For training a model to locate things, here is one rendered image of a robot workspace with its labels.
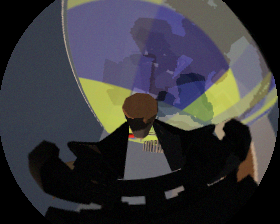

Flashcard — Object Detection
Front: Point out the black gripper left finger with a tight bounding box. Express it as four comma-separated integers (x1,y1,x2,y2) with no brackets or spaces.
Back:
67,122,129,179

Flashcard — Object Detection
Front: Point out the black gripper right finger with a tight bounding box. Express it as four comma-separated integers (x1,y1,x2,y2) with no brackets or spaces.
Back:
152,119,216,172

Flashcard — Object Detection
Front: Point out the red-handled screwdriver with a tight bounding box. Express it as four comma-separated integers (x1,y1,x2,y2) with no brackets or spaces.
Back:
129,133,155,138

